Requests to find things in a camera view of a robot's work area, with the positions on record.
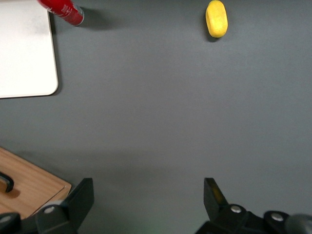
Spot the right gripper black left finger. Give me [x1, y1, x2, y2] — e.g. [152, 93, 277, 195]
[35, 177, 95, 234]

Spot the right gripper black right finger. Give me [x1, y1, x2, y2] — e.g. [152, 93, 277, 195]
[195, 177, 264, 234]

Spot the red coke bottle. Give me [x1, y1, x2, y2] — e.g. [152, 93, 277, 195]
[37, 0, 85, 26]

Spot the white rectangular tray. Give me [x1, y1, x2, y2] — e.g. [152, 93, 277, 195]
[0, 0, 59, 99]

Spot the wooden drawer cabinet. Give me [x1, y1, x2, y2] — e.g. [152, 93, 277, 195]
[0, 146, 72, 220]

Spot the yellow lemon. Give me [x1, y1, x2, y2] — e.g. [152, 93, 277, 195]
[205, 0, 229, 39]

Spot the black wire drawer handle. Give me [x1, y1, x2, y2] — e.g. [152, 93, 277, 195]
[0, 170, 15, 194]

